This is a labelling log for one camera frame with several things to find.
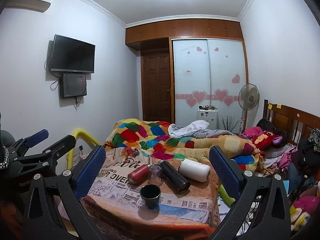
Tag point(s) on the red plush toy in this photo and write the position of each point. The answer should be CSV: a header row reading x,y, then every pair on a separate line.
x,y
266,137

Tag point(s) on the brown wooden headboard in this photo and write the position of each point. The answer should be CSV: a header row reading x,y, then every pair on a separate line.
x,y
287,117

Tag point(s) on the yellow padded rail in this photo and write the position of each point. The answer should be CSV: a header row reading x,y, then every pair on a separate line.
x,y
83,133

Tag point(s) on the clear drinking glass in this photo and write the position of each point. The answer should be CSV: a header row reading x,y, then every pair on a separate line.
x,y
156,171

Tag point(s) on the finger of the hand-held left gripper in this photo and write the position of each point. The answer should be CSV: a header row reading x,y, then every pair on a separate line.
x,y
37,135
60,145

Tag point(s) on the pile of clothes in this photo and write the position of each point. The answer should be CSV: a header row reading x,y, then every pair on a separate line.
x,y
303,160

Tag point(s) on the red thermos cup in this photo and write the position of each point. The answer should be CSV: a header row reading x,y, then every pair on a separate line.
x,y
138,175

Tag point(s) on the pink cloth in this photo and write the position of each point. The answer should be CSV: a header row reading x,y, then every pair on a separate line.
x,y
252,132

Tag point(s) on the black thermos cup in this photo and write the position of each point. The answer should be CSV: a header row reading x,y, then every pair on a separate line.
x,y
173,175

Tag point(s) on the newspaper print cloth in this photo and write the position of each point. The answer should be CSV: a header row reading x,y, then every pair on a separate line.
x,y
112,188

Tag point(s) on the dark green metal cup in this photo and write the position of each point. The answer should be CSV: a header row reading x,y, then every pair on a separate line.
x,y
150,198

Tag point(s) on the small black wall monitor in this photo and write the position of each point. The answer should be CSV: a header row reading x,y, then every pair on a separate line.
x,y
73,85

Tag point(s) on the brown overhead wooden cabinets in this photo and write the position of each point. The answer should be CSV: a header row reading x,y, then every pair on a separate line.
x,y
185,28

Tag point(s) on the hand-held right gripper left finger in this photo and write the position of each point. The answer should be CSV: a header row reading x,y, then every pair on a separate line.
x,y
92,168

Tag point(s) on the large black wall television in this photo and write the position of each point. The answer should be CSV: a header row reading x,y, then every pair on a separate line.
x,y
72,53

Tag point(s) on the white thermos cup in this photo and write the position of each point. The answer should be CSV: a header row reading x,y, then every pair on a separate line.
x,y
195,170

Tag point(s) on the colourful patchwork blanket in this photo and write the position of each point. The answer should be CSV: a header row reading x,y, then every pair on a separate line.
x,y
140,133

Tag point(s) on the grey striped cloth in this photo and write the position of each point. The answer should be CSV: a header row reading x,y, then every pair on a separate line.
x,y
190,127

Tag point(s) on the small white cabinet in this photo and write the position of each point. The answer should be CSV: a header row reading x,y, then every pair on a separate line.
x,y
207,118

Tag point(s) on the brown wooden door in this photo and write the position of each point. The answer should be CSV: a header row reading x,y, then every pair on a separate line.
x,y
156,87

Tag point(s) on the green padded tube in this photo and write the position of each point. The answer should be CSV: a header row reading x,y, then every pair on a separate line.
x,y
226,195

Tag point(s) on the heart sticker sliding wardrobe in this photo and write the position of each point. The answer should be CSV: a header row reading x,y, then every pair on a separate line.
x,y
200,75

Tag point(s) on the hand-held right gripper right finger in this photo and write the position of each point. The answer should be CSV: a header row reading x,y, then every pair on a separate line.
x,y
223,170

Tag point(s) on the white standing fan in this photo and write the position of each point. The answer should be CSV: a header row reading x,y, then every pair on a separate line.
x,y
248,96

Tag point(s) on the dried twig decoration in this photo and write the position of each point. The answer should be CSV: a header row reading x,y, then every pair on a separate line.
x,y
230,125

